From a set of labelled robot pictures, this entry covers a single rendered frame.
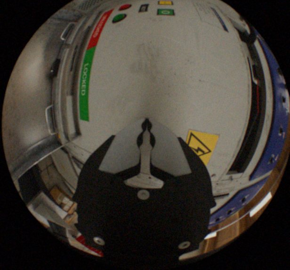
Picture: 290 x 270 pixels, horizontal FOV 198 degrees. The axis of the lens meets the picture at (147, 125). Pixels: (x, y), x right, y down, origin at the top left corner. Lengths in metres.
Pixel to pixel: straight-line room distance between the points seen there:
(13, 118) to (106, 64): 0.38
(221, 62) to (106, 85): 0.18
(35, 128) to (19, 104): 0.13
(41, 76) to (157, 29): 0.38
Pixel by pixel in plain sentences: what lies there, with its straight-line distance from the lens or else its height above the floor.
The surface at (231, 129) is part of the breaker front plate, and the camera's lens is 0.16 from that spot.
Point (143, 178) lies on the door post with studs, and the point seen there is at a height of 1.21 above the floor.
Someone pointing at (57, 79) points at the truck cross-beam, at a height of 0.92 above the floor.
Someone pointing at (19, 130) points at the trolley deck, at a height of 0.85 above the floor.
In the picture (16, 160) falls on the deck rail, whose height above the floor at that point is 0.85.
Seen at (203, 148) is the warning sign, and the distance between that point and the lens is 0.15.
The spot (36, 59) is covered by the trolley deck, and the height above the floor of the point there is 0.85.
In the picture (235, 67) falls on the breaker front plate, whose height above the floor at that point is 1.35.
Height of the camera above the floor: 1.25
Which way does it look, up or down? 13 degrees down
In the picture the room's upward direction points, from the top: 100 degrees clockwise
